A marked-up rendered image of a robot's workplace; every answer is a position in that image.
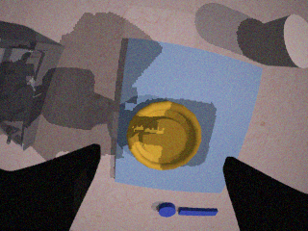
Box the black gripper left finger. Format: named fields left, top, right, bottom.
left=0, top=143, right=101, bottom=231

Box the light blue flat mat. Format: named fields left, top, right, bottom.
left=115, top=38, right=263, bottom=193

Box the yellow plate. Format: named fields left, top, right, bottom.
left=127, top=101, right=201, bottom=170

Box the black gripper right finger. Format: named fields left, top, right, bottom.
left=223, top=157, right=308, bottom=231

